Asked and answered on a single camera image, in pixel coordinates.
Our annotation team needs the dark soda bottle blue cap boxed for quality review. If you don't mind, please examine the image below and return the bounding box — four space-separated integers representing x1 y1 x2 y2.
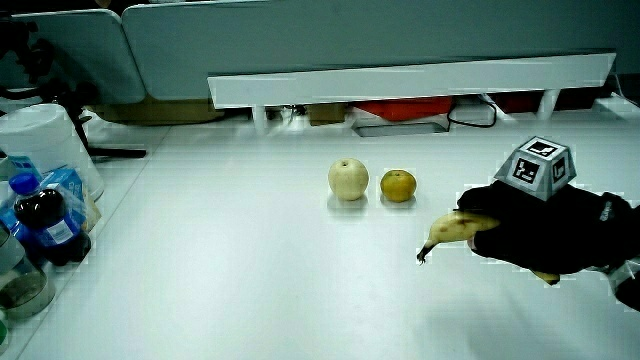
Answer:
8 172 93 267

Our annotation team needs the black cable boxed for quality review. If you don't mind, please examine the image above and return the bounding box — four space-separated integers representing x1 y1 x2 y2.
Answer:
446 97 499 129

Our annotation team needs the large grey partition panel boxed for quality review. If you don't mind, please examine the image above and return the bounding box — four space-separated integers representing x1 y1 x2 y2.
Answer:
121 0 640 102

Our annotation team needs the orange-red object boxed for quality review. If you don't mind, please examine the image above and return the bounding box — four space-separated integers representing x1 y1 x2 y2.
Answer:
354 96 454 122

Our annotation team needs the small cardboard box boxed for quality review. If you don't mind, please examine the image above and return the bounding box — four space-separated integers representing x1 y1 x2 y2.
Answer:
305 103 349 127

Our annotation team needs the person's right hand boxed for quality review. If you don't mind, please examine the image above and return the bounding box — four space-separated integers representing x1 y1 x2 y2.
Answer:
455 135 640 276

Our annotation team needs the pale round apple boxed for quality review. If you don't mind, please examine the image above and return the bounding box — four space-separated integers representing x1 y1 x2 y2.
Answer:
327 157 370 202

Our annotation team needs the blue and white carton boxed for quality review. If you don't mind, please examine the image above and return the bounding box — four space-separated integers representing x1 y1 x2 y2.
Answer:
39 167 102 234

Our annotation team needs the flat brown cardboard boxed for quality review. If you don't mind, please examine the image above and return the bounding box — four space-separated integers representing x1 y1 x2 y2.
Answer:
88 95 225 126

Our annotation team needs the small grey partition panel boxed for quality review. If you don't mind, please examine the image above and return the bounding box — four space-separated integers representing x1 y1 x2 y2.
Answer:
0 8 147 106

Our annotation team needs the white plastic bucket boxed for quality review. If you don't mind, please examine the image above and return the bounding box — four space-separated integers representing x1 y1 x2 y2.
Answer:
0 103 106 201

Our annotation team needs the glass jar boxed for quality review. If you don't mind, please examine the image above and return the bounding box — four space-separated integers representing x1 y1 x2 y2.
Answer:
0 224 57 322

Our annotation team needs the white desk shelf riser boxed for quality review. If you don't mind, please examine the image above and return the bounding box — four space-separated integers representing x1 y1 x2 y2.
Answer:
207 52 617 134

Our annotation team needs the yellow banana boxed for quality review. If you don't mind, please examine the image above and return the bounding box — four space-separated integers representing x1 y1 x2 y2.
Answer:
416 210 561 287

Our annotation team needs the yellow-orange round fruit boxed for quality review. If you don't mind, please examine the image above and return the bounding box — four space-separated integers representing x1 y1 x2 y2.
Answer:
379 169 418 204

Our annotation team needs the black camera tripod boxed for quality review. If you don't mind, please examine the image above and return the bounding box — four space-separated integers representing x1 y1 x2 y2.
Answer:
0 12 149 160

